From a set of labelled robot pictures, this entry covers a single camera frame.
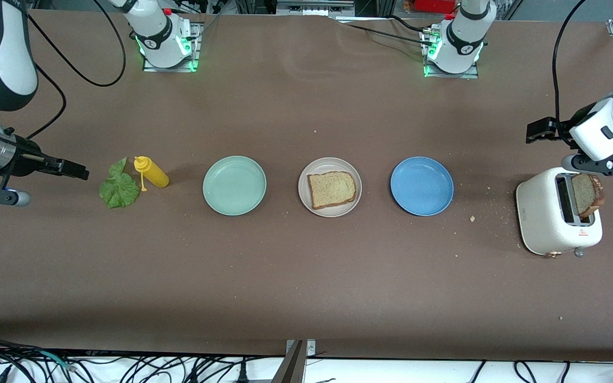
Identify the teal cable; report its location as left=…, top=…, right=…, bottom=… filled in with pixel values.
left=35, top=348, right=78, bottom=372

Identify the yellow mustard squeeze bottle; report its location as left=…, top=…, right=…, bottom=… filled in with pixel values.
left=134, top=156, right=170, bottom=192

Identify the green lettuce leaf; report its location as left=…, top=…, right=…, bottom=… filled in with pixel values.
left=98, top=157, right=140, bottom=209

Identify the silver metal frame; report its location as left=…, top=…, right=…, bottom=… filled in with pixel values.
left=276, top=0, right=356, bottom=16

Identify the brown crust bread slice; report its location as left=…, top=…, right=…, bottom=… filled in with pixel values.
left=571, top=173, right=606, bottom=219
left=307, top=171, right=358, bottom=210

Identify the red box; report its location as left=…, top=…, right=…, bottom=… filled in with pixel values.
left=412, top=0, right=459, bottom=13

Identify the grey metal strut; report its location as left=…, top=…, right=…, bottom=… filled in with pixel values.
left=271, top=339, right=306, bottom=383

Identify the small metal bracket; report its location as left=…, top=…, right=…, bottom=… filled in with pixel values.
left=285, top=339, right=317, bottom=357

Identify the blue round plate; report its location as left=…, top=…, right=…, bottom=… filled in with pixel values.
left=390, top=156, right=454, bottom=217

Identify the beige round plate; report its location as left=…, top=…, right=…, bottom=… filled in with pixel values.
left=298, top=157, right=363, bottom=218

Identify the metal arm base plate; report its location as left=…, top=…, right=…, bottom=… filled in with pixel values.
left=143, top=21, right=201, bottom=73
left=423, top=29, right=481, bottom=80

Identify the pale green round plate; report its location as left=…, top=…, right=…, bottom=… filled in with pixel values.
left=202, top=155, right=268, bottom=217

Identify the white two-slot toaster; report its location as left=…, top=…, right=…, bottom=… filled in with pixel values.
left=516, top=166, right=603, bottom=259

